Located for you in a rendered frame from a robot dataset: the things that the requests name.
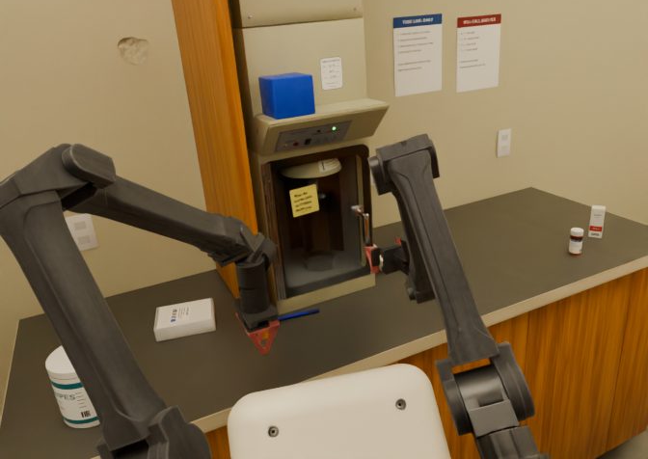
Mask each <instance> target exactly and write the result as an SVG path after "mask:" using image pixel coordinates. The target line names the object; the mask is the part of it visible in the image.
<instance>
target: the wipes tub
mask: <svg viewBox="0 0 648 459"><path fill-rule="evenodd" d="M45 366H46V369H47V372H48V375H49V378H50V381H51V384H52V387H53V390H54V392H55V395H56V398H57V401H58V404H59V407H60V410H61V413H62V416H63V418H64V421H65V423H66V424H67V425H68V426H70V427H74V428H88V427H93V426H96V425H99V424H100V423H99V420H98V418H97V415H96V412H95V409H94V406H93V404H92V402H91V400H90V398H89V397H88V395H87V393H86V391H85V389H84V388H83V386H82V384H81V382H80V380H79V378H78V376H77V374H76V372H75V370H74V369H73V367H72V365H71V363H70V361H69V359H68V356H67V354H66V352H65V350H64V349H63V347H62V346H60V347H59V348H57V349H56V350H55V351H53V352H52V353H51V354H50V355H49V357H48V358H47V360H46V362H45Z"/></svg>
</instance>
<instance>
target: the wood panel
mask: <svg viewBox="0 0 648 459"><path fill-rule="evenodd" d="M172 6H173V12H174V17H175V27H176V33H177V39H178V45H179V51H180V57H181V62H182V68H183V74H184V80H185V86H186V91H187V96H188V102H189V108H190V114H191V120H192V125H193V131H194V137H195V143H196V149H197V155H198V160H199V165H200V171H201V177H202V188H203V193H204V199H205V205H206V211H207V212H210V213H218V214H222V215H224V216H226V217H229V216H232V217H234V218H237V219H239V220H241V221H243V222H244V223H245V224H246V225H247V226H248V227H249V228H250V230H251V231H252V233H253V235H256V234H257V233H258V231H257V216H256V210H255V202H254V195H253V187H252V181H251V173H250V166H249V158H248V151H247V144H246V136H245V129H244V122H243V115H242V107H241V100H240V92H239V86H238V78H237V70H236V63H235V56H234V49H233V41H232V34H231V27H230V13H229V5H228V0H172ZM215 262H216V268H217V270H218V272H219V273H220V275H221V276H222V278H223V280H224V281H225V283H226V284H227V286H228V288H229V290H230V291H231V293H232V295H233V296H234V298H235V299H238V298H240V297H239V290H238V284H237V278H236V272H235V265H234V262H233V263H231V264H229V265H227V266H225V267H222V268H221V266H220V265H219V264H218V262H217V261H215Z"/></svg>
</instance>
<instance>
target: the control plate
mask: <svg viewBox="0 0 648 459"><path fill-rule="evenodd" d="M351 122H352V121H343V122H337V123H331V124H325V125H319V126H314V127H308V128H302V129H296V130H290V131H285V132H280V135H279V139H278V142H277V145H276V148H275V151H274V152H280V151H285V150H291V149H300V148H305V147H311V146H316V145H322V144H327V143H332V142H337V141H342V140H343V138H344V136H345V134H346V132H347V130H348V128H349V126H350V124H351ZM333 127H336V129H334V130H333V129H332V128H333ZM319 129H320V130H321V131H320V132H316V131H317V130H319ZM335 135H337V137H336V138H334V136H335ZM326 137H329V138H328V140H326V139H325V138H326ZM318 138H319V141H316V139H318ZM306 139H311V141H310V143H309V144H308V145H304V143H305V141H306ZM296 142H298V143H299V145H298V146H296V147H294V146H293V144H294V143H296ZM283 145H286V147H284V148H283Z"/></svg>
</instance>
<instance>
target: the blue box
mask: <svg viewBox="0 0 648 459"><path fill-rule="evenodd" d="M258 81H259V89H260V97H261V106H262V113H263V115H266V116H268V117H271V118H273V119H275V120H281V119H287V118H293V117H300V116H305V115H311V114H315V104H314V91H313V88H314V86H313V80H312V75H311V74H305V73H299V72H291V73H284V74H276V75H268V76H260V77H259V78H258Z"/></svg>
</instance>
